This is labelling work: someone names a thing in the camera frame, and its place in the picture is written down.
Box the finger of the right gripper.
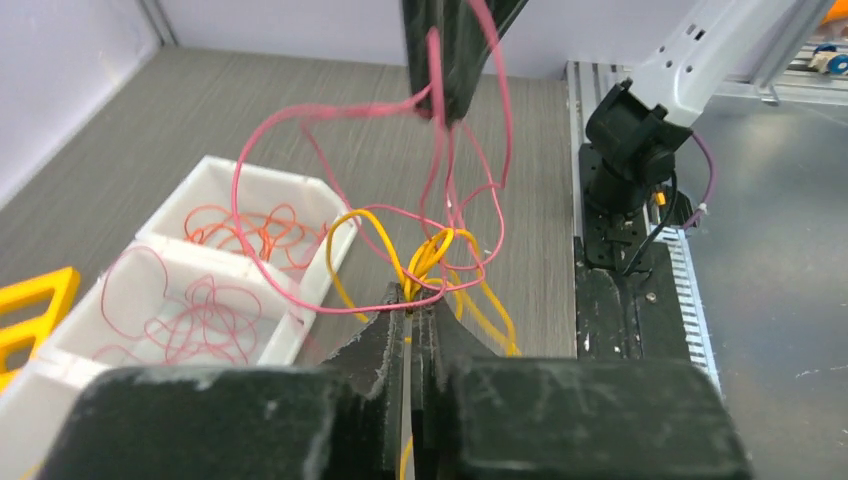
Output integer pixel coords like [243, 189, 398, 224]
[401, 0, 526, 128]

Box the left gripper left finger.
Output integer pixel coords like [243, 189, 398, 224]
[36, 283, 404, 479]

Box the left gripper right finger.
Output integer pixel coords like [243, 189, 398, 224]
[410, 301, 753, 479]

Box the pink cable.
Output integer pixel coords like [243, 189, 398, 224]
[99, 243, 266, 367]
[229, 0, 515, 317]

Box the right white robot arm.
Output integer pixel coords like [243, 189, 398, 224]
[401, 1, 791, 214]

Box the white three-compartment tray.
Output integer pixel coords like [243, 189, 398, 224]
[1, 156, 356, 479]

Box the yellow triangular plastic piece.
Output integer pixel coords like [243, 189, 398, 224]
[1, 267, 80, 391]

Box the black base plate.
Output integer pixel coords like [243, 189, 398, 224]
[574, 143, 690, 361]

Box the white slotted cable duct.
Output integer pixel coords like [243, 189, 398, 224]
[658, 227, 722, 394]

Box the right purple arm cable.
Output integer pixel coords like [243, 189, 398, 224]
[682, 132, 719, 233]

